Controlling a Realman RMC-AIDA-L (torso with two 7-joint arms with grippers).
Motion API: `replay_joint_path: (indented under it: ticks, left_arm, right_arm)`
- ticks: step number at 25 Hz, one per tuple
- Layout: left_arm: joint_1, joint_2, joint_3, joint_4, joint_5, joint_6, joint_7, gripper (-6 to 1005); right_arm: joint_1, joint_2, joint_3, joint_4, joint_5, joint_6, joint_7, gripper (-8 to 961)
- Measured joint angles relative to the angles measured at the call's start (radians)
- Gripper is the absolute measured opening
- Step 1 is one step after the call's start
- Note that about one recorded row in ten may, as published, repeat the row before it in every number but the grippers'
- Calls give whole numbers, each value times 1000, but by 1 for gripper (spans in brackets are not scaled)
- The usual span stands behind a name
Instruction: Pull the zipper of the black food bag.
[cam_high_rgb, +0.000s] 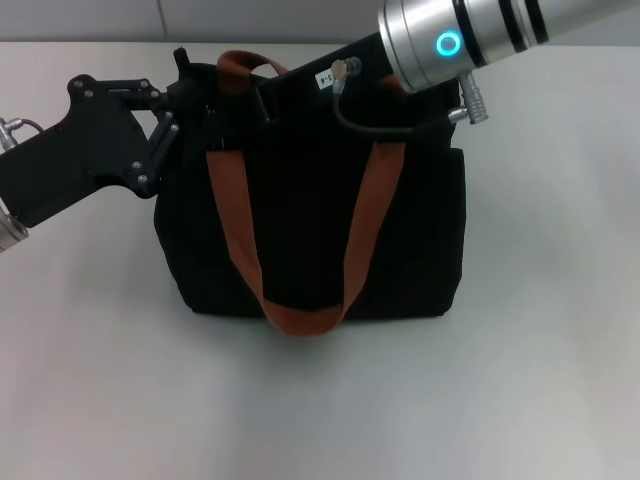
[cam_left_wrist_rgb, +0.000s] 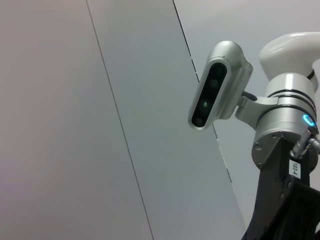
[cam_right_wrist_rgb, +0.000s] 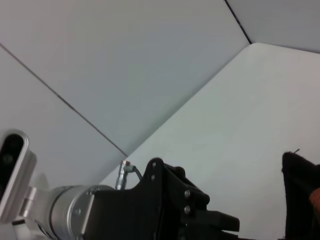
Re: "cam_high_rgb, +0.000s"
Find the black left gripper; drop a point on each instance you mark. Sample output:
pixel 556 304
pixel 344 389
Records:
pixel 75 155

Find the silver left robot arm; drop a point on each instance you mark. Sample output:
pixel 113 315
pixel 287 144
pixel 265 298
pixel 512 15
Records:
pixel 11 230

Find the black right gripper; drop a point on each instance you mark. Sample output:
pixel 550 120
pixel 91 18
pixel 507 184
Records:
pixel 360 65

